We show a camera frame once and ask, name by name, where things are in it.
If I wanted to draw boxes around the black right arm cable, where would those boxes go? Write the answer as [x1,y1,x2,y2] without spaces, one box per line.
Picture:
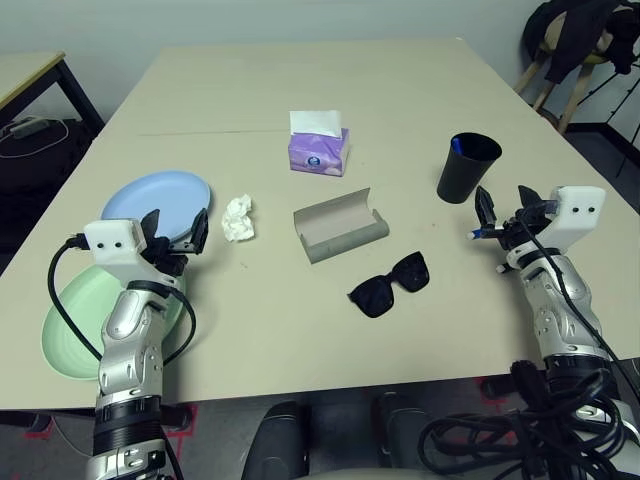
[514,212,640,401]

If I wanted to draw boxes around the wooden stool yellow seat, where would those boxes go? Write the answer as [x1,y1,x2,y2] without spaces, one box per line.
[514,47,616,134]

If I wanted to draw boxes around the black sunglasses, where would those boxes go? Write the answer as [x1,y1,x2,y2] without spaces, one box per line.
[347,251,432,319]

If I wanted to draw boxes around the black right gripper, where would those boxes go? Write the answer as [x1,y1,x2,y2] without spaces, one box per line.
[473,184,557,249]

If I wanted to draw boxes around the grey power adapter white cable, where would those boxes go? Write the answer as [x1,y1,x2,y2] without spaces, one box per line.
[0,115,70,159]

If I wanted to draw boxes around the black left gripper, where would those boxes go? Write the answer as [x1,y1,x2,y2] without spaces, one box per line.
[139,207,210,279]

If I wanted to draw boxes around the black robot right leg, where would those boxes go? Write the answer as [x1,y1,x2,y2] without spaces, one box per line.
[372,392,441,471]

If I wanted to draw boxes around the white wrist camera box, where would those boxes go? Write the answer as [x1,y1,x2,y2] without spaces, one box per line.
[82,218,147,266]
[542,185,606,246]

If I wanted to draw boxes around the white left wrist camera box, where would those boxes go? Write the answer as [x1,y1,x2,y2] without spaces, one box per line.
[82,218,147,266]

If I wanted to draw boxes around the beige side table black frame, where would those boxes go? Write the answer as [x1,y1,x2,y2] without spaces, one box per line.
[0,49,106,136]

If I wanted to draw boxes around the black cup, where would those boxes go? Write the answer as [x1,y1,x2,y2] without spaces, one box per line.
[436,132,503,205]

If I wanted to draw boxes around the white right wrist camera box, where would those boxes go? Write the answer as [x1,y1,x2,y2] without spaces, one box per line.
[542,185,606,246]

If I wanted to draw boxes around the white tissue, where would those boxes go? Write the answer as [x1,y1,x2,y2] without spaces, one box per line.
[221,193,256,244]

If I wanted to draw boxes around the blue plate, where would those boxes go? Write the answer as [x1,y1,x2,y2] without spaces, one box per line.
[99,170,216,241]

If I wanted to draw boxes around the black low platform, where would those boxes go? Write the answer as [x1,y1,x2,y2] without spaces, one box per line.
[564,119,640,177]
[0,117,97,251]

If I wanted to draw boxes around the black robot left leg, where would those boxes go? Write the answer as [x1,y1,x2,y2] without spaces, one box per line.
[242,399,314,480]

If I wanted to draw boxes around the purple tissue pack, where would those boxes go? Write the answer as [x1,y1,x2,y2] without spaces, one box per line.
[287,109,351,179]

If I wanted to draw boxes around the green plate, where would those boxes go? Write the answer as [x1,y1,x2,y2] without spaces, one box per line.
[41,264,187,381]

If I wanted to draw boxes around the black tripod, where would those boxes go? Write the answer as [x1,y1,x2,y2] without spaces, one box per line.
[587,63,640,132]

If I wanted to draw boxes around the black robot leg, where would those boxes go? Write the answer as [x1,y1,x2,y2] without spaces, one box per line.
[372,392,441,471]
[242,399,314,480]

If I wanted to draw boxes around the black cable bundle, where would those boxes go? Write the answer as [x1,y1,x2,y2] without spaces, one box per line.
[417,359,631,480]

